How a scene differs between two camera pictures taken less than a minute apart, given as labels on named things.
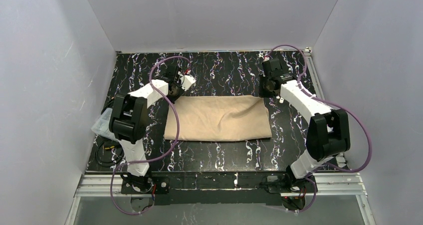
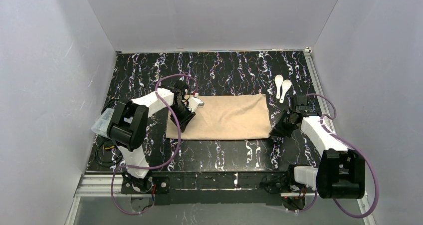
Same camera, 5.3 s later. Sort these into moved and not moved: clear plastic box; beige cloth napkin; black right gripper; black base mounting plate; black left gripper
Moved: black right gripper; black left gripper
Not moved: black base mounting plate; beige cloth napkin; clear plastic box
